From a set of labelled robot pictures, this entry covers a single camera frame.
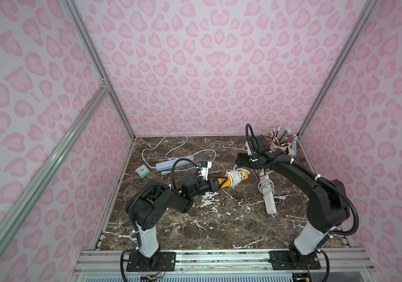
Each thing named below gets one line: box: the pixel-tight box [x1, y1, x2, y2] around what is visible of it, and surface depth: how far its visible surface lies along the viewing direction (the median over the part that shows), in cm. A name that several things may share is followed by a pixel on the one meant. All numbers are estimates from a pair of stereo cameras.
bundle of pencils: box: [269, 126, 298, 148], surface depth 105 cm
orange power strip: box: [216, 169, 249, 189], surface depth 85 cm
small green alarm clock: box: [135, 163, 151, 179], surface depth 103 cm
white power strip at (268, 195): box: [262, 175, 277, 215], surface depth 90 cm
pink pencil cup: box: [282, 145, 296, 156], surface depth 109 cm
